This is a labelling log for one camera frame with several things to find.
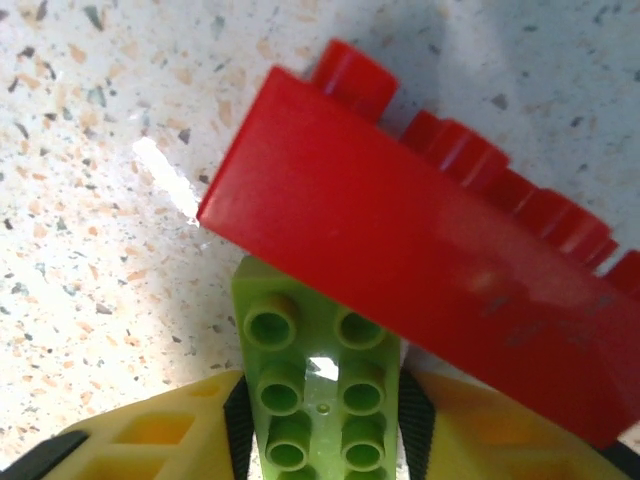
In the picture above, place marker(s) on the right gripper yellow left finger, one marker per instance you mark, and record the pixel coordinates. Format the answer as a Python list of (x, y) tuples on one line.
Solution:
[(175, 450)]

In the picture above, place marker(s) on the long green lego brick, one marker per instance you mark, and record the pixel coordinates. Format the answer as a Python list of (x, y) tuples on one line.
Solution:
[(320, 400)]

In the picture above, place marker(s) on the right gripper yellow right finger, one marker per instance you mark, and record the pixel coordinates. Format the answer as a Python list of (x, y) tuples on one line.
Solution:
[(475, 450)]

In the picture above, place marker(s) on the long red lego brick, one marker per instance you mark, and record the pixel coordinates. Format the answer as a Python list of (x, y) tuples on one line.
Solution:
[(375, 225)]

